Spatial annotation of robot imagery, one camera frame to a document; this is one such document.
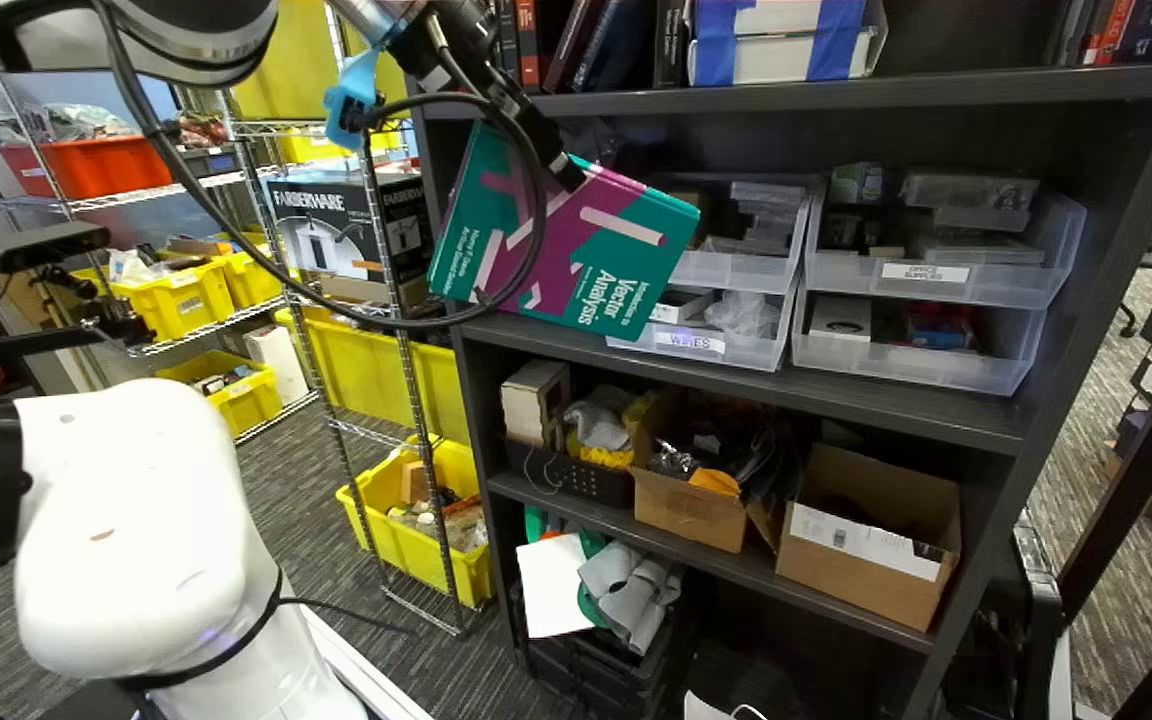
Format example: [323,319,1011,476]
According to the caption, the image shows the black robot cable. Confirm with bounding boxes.
[0,0,553,337]

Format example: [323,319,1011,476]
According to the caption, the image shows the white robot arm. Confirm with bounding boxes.
[0,379,432,720]

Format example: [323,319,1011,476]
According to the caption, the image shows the cardboard box with label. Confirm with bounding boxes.
[777,445,958,630]

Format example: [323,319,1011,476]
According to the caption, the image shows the clear stacking bin lower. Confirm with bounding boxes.
[792,290,1042,395]

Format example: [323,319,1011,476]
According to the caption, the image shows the beige foam block box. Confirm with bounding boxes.
[499,360,573,446]

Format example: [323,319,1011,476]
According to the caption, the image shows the clear stacking bin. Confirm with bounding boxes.
[805,173,1089,312]
[792,290,1042,395]

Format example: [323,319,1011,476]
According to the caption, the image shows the white blue binder books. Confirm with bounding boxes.
[686,0,888,89]

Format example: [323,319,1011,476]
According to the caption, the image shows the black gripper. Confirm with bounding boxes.
[358,0,537,123]

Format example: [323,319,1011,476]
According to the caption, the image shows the clear stacking bin upper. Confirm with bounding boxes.
[805,173,1089,312]

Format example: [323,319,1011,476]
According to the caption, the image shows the small open cardboard box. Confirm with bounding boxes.
[633,467,749,550]

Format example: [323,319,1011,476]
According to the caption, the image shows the dark grey shelf unit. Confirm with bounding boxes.
[456,0,1152,720]

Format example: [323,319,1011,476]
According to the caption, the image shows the yellow plastic bin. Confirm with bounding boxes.
[337,441,495,611]

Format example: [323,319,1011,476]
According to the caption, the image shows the green and purple book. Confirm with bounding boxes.
[427,123,698,341]

